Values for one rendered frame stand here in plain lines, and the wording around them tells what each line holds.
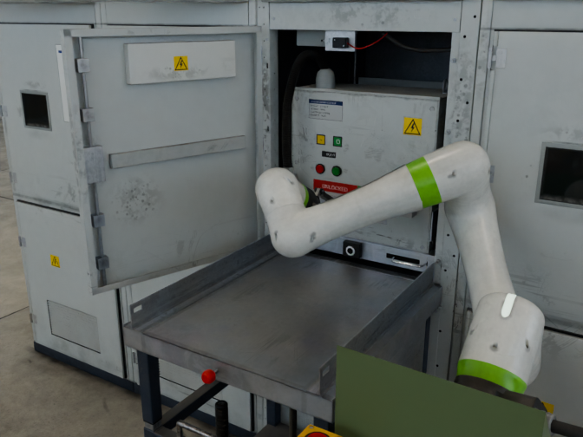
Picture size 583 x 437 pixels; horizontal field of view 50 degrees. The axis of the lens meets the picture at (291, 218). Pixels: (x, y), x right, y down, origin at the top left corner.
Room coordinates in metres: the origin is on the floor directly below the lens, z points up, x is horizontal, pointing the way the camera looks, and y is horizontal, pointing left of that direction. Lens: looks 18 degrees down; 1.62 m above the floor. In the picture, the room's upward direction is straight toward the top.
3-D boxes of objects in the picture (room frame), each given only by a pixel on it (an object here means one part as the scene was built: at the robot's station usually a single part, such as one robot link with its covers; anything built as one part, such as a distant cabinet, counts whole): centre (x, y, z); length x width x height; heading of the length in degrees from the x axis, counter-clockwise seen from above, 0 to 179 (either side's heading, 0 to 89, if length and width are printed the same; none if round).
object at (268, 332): (1.57, 0.00, 0.82); 0.68 x 0.62 x 0.06; 148
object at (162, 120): (1.87, 0.35, 1.21); 0.63 x 0.07 x 0.74; 129
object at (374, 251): (1.91, -0.22, 0.89); 0.54 x 0.05 x 0.06; 58
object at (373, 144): (1.90, -0.21, 1.15); 0.48 x 0.01 x 0.48; 58
